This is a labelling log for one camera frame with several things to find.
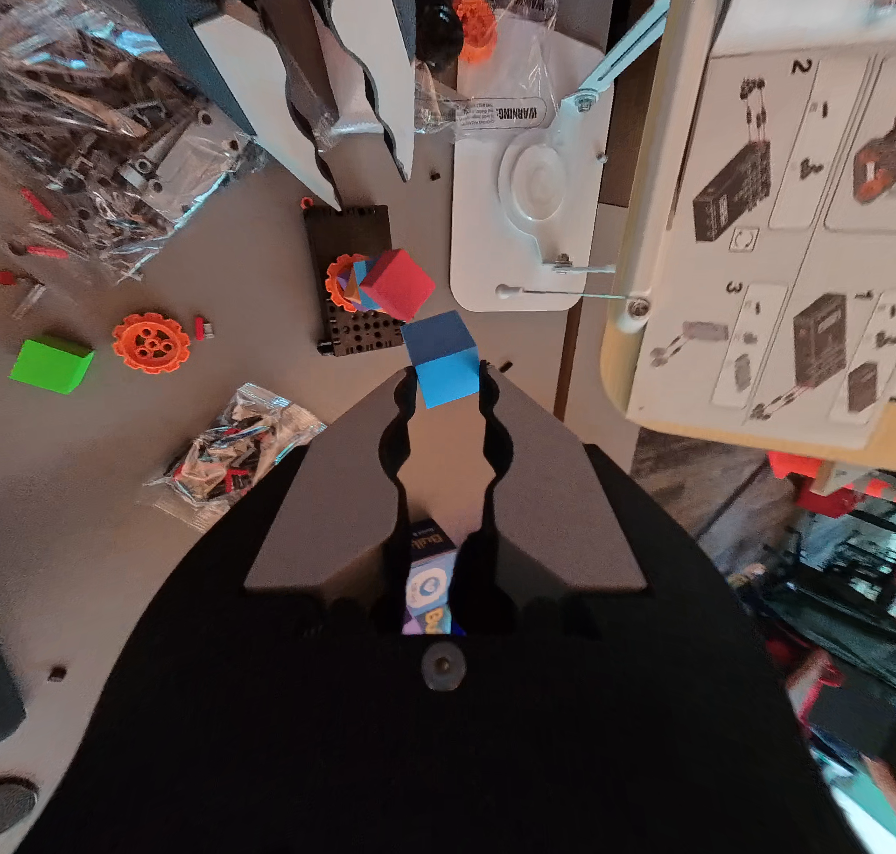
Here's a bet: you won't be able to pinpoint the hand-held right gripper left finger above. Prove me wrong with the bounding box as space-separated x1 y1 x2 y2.
244 366 419 634

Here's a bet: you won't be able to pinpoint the green foam cube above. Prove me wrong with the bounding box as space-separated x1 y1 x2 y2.
9 336 95 395

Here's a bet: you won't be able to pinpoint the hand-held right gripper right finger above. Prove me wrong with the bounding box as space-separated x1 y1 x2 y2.
448 362 648 634

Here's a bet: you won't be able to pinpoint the large clear bag grey parts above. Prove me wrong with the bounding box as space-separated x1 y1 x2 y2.
0 0 270 282

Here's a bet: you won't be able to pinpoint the black perforated brick plate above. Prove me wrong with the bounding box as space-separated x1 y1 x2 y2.
302 204 407 358

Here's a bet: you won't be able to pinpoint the clear bag black red parts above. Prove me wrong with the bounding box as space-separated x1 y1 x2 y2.
143 382 329 534

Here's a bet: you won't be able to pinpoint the dark chair seat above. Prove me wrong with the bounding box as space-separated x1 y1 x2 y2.
0 651 26 739

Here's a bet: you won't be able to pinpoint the blue robot kit box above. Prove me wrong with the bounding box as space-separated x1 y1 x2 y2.
404 518 469 636

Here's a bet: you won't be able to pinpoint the instruction booklet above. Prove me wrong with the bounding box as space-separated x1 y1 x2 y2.
626 0 896 445

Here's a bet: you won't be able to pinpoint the red foam cube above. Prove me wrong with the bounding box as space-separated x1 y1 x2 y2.
358 248 437 323

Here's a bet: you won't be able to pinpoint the light blue foam cube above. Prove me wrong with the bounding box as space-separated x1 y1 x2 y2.
350 259 382 311
400 310 483 409

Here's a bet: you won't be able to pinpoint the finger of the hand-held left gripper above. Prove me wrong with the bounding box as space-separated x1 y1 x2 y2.
325 0 419 183
192 0 342 212

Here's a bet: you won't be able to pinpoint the orange gear wheel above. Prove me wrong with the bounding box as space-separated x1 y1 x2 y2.
112 311 192 375
325 253 372 313

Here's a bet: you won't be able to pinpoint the grey desk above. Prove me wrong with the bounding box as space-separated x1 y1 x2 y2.
0 0 638 854

